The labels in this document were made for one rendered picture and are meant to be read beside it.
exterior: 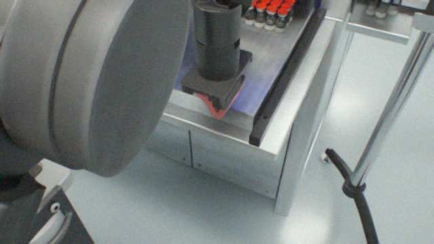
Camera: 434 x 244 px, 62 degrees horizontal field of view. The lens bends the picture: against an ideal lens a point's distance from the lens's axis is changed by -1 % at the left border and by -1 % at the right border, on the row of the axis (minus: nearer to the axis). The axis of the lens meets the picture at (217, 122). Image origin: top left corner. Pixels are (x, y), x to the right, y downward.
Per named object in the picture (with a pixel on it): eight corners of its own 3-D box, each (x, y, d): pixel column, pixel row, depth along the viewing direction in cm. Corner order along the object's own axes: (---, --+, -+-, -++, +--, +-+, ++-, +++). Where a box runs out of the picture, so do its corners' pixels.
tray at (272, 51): (203, -4, 85) (203, -18, 83) (311, 22, 78) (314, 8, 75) (116, 83, 65) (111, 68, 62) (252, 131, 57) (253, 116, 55)
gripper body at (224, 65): (253, 62, 53) (256, 19, 48) (223, 108, 47) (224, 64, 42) (213, 51, 55) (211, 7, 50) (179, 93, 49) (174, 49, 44)
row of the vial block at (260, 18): (209, 9, 81) (209, -10, 78) (286, 28, 76) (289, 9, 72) (205, 13, 80) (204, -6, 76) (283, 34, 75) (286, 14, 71)
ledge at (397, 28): (357, 0, 88) (359, -7, 86) (413, 13, 84) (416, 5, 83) (344, 30, 79) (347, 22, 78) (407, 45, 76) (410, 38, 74)
